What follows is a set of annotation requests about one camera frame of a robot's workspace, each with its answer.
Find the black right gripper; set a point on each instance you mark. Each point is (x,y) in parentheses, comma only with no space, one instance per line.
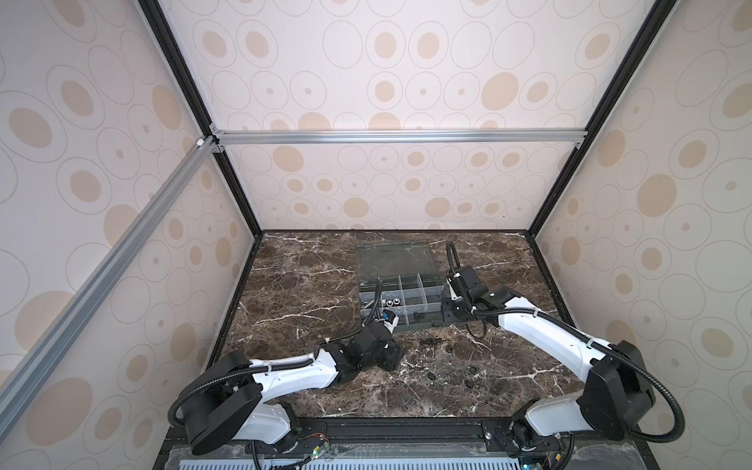
(456,303)

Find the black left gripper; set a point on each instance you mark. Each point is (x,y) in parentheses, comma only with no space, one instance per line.
(397,355)

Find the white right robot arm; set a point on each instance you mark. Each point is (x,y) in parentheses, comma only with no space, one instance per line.
(615,396)

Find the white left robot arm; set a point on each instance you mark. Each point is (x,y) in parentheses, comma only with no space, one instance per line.
(234,400)

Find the clear grey compartment organizer box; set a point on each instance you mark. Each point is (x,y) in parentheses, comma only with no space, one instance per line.
(412,286)

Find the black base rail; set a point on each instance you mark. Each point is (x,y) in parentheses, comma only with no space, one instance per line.
(395,430)

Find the horizontal aluminium frame bar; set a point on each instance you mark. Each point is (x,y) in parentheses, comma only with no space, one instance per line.
(413,136)

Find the diagonal aluminium frame bar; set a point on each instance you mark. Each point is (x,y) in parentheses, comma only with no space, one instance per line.
(37,366)

